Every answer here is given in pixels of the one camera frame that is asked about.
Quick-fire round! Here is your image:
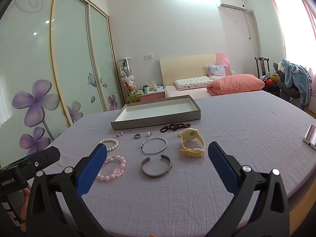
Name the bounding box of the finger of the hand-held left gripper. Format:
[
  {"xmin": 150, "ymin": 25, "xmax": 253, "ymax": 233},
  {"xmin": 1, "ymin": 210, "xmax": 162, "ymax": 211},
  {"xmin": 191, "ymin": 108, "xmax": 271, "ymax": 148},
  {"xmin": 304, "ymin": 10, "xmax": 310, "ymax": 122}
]
[{"xmin": 7, "ymin": 146, "xmax": 61, "ymax": 179}]

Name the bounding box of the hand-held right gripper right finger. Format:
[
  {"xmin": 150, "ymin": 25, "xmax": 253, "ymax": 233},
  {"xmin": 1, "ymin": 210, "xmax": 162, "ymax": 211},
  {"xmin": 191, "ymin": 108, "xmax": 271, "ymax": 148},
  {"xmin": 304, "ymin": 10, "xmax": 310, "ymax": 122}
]
[{"xmin": 208, "ymin": 141, "xmax": 290, "ymax": 237}]

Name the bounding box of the dark red bead bracelet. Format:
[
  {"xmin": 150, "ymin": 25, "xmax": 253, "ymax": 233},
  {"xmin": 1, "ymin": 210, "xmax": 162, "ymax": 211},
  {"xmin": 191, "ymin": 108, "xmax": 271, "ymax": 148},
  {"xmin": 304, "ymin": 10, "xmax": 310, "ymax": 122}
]
[{"xmin": 160, "ymin": 123, "xmax": 192, "ymax": 133}]

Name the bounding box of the orange pillow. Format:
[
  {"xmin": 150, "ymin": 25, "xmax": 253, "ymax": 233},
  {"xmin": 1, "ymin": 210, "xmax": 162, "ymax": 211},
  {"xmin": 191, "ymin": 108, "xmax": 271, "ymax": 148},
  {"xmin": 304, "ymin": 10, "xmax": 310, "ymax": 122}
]
[{"xmin": 207, "ymin": 73, "xmax": 265, "ymax": 96}]

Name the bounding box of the pink bed with beige headboard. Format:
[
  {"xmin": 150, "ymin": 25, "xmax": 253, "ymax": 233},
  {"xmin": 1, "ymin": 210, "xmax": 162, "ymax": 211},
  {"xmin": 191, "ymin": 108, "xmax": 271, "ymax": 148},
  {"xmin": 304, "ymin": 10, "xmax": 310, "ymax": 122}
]
[{"xmin": 159, "ymin": 53, "xmax": 266, "ymax": 99}]

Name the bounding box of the purple textured cloth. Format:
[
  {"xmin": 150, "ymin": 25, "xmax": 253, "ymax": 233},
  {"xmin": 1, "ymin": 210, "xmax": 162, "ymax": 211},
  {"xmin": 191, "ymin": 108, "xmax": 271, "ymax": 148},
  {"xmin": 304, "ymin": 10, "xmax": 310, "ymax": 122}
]
[{"xmin": 37, "ymin": 90, "xmax": 316, "ymax": 237}]

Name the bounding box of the smartphone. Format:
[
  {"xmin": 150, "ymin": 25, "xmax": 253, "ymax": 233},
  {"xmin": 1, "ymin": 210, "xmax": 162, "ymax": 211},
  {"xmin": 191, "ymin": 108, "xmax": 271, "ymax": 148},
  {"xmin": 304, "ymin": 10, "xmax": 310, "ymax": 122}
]
[{"xmin": 303, "ymin": 125, "xmax": 316, "ymax": 151}]

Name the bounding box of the pink bead bracelet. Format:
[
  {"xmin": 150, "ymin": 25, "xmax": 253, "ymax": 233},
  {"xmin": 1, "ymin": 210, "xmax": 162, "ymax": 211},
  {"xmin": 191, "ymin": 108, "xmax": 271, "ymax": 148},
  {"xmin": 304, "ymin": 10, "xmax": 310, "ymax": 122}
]
[{"xmin": 97, "ymin": 155, "xmax": 127, "ymax": 181}]

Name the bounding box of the dark wooden chair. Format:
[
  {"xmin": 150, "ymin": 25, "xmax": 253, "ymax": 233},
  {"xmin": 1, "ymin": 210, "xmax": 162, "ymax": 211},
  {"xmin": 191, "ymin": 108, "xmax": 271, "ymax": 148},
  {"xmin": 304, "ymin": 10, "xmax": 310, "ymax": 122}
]
[{"xmin": 255, "ymin": 57, "xmax": 270, "ymax": 79}]

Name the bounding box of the grey cardboard tray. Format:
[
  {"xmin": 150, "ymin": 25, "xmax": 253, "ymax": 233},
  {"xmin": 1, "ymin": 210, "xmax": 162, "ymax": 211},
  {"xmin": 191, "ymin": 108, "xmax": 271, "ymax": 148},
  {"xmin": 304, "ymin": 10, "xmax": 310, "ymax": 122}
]
[{"xmin": 110, "ymin": 94, "xmax": 201, "ymax": 130}]

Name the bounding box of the yellow green plush toy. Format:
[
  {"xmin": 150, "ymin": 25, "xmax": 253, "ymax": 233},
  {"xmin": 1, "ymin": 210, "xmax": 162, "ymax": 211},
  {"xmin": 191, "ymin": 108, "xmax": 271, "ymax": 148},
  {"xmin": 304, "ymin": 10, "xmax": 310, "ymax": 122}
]
[{"xmin": 128, "ymin": 89, "xmax": 139, "ymax": 103}]

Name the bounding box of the floral sliding-door wardrobe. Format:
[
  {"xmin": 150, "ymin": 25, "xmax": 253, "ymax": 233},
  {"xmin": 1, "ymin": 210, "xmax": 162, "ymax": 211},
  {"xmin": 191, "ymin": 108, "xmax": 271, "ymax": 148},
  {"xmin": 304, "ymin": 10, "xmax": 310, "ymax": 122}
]
[{"xmin": 0, "ymin": 0, "xmax": 124, "ymax": 168}]

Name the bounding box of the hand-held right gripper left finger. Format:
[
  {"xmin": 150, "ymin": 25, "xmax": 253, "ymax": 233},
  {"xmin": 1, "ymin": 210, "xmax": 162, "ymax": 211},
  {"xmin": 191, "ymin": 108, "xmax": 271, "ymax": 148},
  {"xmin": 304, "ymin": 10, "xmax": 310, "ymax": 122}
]
[{"xmin": 26, "ymin": 143, "xmax": 110, "ymax": 237}]

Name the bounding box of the white air conditioner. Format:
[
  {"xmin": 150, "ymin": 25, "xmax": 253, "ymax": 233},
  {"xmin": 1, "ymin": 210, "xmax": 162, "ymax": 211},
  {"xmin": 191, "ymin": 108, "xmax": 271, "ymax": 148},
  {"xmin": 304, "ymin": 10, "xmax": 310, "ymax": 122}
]
[{"xmin": 216, "ymin": 0, "xmax": 247, "ymax": 12}]

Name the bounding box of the thin silver bangle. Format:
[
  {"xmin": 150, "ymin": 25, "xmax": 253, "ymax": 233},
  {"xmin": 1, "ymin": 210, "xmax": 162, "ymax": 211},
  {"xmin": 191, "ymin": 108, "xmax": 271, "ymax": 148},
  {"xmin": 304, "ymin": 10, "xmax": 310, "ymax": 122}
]
[{"xmin": 140, "ymin": 137, "xmax": 168, "ymax": 155}]

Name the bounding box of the blue plush garment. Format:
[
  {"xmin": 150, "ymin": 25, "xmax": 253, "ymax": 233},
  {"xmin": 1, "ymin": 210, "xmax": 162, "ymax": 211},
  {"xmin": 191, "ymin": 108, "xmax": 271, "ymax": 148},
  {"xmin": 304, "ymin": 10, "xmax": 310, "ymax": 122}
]
[{"xmin": 281, "ymin": 57, "xmax": 313, "ymax": 109}]

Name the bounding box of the person's left hand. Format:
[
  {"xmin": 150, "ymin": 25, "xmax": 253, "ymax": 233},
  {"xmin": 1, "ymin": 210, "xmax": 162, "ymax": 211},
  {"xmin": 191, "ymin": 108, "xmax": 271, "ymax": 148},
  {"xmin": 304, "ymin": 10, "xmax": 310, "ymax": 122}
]
[{"xmin": 18, "ymin": 188, "xmax": 31, "ymax": 232}]

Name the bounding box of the white pearl bracelet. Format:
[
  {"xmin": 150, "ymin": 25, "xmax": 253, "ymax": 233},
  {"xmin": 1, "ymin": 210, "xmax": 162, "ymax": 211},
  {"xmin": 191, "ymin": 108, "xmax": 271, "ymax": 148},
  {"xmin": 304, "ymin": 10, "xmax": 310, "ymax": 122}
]
[{"xmin": 99, "ymin": 138, "xmax": 119, "ymax": 151}]

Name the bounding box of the red and yellow plush toy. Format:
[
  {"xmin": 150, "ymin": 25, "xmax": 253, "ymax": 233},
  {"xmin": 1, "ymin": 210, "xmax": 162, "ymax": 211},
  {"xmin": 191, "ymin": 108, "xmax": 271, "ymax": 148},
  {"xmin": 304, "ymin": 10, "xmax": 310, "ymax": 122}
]
[{"xmin": 262, "ymin": 73, "xmax": 280, "ymax": 87}]

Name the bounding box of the yellow wristwatch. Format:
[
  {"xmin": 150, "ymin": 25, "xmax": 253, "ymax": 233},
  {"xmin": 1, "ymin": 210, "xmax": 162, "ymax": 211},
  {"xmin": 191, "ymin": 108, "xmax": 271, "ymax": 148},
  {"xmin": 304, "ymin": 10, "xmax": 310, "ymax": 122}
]
[{"xmin": 178, "ymin": 128, "xmax": 206, "ymax": 158}]

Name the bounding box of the grey metal cuff bracelet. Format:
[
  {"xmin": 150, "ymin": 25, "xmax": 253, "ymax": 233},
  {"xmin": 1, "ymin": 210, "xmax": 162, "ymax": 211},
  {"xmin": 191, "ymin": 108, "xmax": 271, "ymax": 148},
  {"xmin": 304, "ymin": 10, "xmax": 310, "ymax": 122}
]
[{"xmin": 140, "ymin": 154, "xmax": 172, "ymax": 177}]

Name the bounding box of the pink and white nightstand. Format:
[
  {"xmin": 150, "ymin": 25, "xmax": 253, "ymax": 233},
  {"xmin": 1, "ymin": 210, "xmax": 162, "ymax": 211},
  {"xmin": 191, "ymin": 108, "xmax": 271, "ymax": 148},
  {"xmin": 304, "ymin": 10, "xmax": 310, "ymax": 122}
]
[{"xmin": 137, "ymin": 89, "xmax": 165, "ymax": 102}]

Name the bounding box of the grey office chair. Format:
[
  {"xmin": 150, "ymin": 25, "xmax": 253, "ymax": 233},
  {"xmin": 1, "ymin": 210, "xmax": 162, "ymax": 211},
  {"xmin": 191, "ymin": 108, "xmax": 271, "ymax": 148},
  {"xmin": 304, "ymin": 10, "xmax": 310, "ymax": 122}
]
[{"xmin": 273, "ymin": 63, "xmax": 308, "ymax": 103}]

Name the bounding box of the patterned white pillow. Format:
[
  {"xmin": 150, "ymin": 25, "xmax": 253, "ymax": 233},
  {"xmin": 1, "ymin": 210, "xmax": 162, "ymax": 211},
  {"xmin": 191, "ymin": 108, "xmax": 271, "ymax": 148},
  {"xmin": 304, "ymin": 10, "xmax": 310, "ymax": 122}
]
[{"xmin": 173, "ymin": 76, "xmax": 213, "ymax": 90}]

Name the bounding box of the lilac floral cushion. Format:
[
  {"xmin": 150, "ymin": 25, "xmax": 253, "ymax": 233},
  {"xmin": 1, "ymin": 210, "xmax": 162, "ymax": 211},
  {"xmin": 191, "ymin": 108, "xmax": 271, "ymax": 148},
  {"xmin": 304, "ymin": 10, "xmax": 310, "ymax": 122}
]
[{"xmin": 206, "ymin": 65, "xmax": 226, "ymax": 80}]

